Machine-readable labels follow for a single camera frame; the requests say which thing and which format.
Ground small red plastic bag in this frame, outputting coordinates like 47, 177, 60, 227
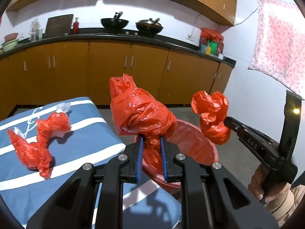
191, 90, 231, 145

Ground large red plastic bag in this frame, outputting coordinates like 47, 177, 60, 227
109, 74, 177, 175

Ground lower wooden kitchen cabinets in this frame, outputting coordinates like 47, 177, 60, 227
1, 40, 233, 119

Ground person's right hand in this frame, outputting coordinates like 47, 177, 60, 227
247, 163, 292, 204

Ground red bag with clear plastic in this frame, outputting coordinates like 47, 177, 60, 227
7, 103, 71, 179

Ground blue white striped tablecloth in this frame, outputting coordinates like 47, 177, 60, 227
1, 97, 181, 228

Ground red plastic basin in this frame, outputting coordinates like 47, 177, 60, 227
142, 119, 219, 191

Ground pink floral cloth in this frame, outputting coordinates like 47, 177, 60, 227
248, 0, 304, 99

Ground white mug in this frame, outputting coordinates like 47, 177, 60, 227
218, 53, 225, 60

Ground colourful boxes on counter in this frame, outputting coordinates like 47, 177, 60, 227
200, 37, 224, 56

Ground red bag on countertop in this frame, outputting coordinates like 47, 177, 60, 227
201, 28, 224, 42

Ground clear bag with jars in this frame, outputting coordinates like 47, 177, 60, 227
29, 19, 43, 42

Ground stacked bowls on counter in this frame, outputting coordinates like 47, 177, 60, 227
2, 33, 19, 52

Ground red bottle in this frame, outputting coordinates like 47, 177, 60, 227
72, 17, 79, 34

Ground black countertop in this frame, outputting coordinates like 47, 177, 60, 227
1, 27, 236, 68

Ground dark cutting board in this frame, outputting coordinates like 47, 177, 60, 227
44, 14, 73, 38

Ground black wok with lid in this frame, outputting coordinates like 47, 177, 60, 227
136, 18, 163, 35

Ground black wok left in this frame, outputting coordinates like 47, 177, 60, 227
100, 11, 129, 31

